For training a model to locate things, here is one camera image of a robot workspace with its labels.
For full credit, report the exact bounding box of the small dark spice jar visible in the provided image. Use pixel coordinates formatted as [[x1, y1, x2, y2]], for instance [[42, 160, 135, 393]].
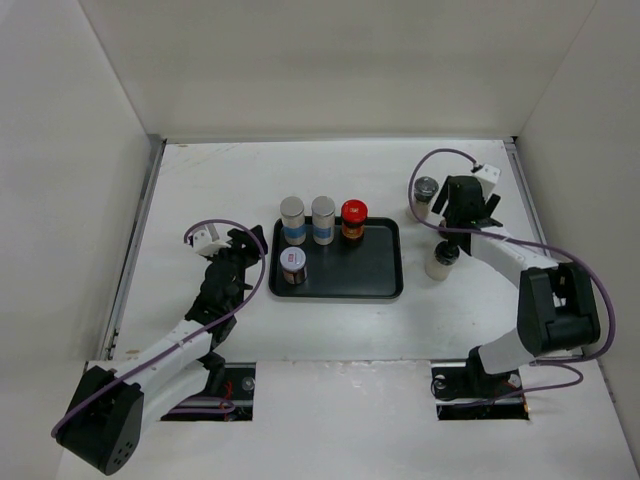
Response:
[[279, 246, 307, 285]]

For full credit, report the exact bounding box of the blue label sago bottle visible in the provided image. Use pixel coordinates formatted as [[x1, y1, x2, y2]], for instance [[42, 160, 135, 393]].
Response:
[[311, 196, 335, 246], [280, 196, 306, 246]]

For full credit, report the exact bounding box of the grey lid seasoning jar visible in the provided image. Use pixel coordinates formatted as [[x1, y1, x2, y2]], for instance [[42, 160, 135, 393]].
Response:
[[406, 176, 439, 222]]

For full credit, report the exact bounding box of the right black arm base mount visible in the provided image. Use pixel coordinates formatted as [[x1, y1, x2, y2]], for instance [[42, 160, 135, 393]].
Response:
[[431, 366, 529, 421]]

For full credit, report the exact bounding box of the red lid sauce jar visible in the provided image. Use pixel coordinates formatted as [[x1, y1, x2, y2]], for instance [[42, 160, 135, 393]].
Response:
[[438, 218, 448, 240]]

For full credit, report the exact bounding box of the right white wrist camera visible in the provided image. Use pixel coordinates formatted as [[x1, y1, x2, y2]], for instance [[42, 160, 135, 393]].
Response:
[[471, 164, 501, 197]]

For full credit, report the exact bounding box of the black cap white bottle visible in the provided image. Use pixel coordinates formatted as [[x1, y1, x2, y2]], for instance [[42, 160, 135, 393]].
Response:
[[425, 240, 460, 281]]

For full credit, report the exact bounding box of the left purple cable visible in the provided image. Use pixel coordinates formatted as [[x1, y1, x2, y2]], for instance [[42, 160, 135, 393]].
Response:
[[49, 218, 268, 439]]

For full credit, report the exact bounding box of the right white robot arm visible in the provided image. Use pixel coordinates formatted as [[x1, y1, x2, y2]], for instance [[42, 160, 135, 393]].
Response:
[[433, 175, 601, 396]]

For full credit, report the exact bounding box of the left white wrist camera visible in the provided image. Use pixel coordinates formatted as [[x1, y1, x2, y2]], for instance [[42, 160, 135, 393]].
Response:
[[183, 222, 230, 257]]

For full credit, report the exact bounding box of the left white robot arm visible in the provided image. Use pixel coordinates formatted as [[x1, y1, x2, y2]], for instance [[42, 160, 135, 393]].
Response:
[[51, 220, 268, 476]]

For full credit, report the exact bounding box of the red lid chili jar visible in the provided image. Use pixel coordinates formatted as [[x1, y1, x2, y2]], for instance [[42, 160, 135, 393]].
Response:
[[341, 199, 368, 245]]

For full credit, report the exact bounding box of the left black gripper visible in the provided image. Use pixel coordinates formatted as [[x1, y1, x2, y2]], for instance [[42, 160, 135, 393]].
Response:
[[203, 226, 265, 311]]

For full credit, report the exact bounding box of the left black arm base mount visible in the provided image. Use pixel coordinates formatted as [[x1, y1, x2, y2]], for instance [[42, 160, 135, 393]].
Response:
[[161, 353, 257, 422]]

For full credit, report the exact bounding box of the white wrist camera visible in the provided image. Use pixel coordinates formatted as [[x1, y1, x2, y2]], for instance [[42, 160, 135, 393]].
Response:
[[183, 222, 230, 257], [471, 164, 501, 197]]

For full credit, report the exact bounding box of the black rectangular tray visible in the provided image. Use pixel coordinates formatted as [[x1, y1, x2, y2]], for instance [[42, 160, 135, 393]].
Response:
[[268, 216, 404, 300]]

